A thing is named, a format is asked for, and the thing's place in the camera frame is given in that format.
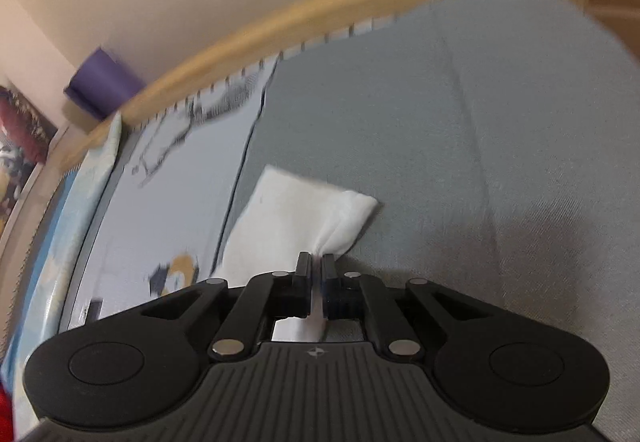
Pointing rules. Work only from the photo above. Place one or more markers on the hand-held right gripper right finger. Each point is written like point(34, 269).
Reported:
point(328, 274)

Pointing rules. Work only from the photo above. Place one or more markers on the white shirt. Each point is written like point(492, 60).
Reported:
point(290, 212)

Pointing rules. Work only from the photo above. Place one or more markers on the printed blanket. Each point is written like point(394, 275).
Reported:
point(150, 202)

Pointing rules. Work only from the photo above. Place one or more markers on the purple box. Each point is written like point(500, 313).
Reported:
point(102, 84)

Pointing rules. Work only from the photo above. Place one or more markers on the grey bed sheet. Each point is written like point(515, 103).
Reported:
point(450, 146)

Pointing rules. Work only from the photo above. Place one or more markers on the red cloth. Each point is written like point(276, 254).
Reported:
point(5, 414)

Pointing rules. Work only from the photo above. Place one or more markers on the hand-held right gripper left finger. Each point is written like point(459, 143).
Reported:
point(303, 272)

